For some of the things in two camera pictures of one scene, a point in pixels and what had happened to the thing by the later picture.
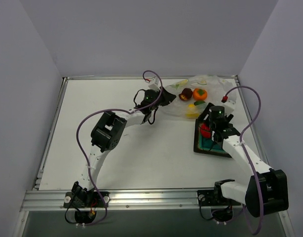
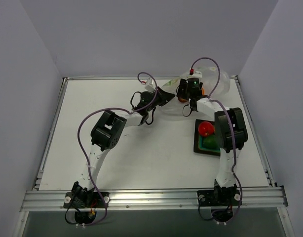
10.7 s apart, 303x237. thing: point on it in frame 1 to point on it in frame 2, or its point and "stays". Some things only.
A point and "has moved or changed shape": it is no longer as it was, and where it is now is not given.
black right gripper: (213, 135) to (182, 90)
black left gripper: (163, 96) stays
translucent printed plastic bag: (194, 94) has moved or changed shape
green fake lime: (198, 102) has moved or changed shape
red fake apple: (205, 131) stays
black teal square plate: (205, 145) stays
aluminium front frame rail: (40, 201) stays
